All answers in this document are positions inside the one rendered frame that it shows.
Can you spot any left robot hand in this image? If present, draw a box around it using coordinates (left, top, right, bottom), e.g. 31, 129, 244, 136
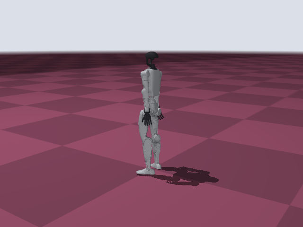
142, 108, 152, 126

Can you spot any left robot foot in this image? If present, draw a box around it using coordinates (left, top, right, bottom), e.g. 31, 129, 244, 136
136, 168, 155, 175

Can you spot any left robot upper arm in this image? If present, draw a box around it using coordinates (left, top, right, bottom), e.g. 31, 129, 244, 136
141, 70, 150, 92

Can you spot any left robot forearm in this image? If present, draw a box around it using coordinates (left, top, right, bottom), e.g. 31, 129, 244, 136
142, 89, 150, 112

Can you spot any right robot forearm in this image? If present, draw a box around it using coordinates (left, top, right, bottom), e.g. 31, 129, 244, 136
154, 93, 160, 107

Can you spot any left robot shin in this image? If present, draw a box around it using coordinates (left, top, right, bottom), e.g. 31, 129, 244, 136
143, 139, 152, 170

